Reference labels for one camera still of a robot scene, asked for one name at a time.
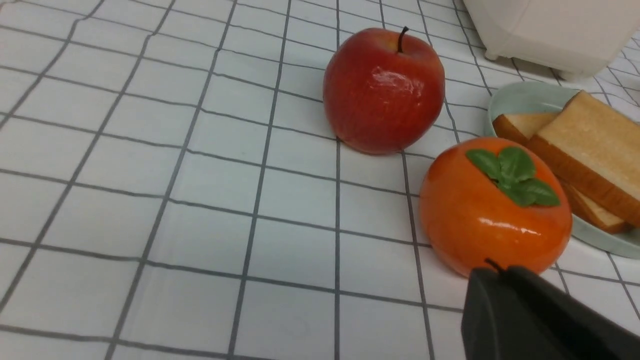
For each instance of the cream white toaster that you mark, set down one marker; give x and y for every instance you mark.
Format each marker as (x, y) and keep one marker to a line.
(578, 38)

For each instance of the orange persimmon with green leaves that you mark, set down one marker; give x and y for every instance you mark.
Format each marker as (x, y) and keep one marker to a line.
(491, 198)

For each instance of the red apple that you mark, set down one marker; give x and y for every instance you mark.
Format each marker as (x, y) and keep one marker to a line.
(383, 90)

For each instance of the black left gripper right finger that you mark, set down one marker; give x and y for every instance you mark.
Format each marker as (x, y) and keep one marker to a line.
(581, 331)

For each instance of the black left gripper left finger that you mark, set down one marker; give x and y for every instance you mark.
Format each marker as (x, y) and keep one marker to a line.
(512, 314)

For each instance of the toast slice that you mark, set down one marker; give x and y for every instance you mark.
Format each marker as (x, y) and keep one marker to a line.
(594, 149)
(520, 127)

